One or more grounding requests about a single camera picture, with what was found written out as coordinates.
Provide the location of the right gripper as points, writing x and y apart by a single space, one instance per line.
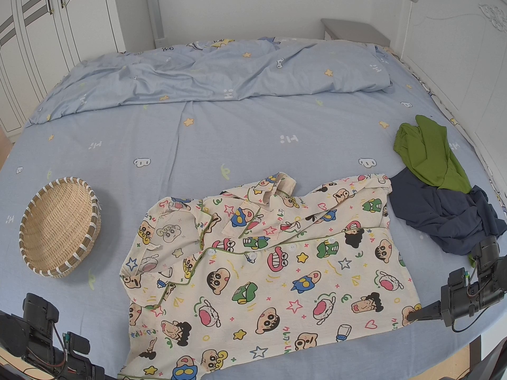
459 303

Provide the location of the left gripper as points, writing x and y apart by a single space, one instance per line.
85 370

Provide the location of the white printed pyjama top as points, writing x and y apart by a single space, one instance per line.
257 271

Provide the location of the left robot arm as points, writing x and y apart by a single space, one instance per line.
39 311

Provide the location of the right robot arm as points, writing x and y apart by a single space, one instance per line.
489 251

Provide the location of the dark blue garment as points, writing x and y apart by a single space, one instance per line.
435 212

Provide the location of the round woven basket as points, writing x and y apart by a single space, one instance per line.
55 228

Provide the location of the bed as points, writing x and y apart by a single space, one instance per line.
277 141

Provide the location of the green shorts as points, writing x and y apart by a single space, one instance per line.
427 152

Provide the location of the grey bedside table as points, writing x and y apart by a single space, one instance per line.
352 32

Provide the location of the pale blue quilt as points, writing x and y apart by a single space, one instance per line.
198 77

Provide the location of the white wardrobe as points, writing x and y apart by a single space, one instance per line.
59 34

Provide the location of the white vertical pipe cover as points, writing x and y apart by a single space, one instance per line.
153 6

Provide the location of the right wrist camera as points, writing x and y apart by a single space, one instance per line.
457 277

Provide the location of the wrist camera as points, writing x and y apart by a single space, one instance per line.
457 277
79 344

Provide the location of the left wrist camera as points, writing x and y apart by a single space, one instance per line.
79 344

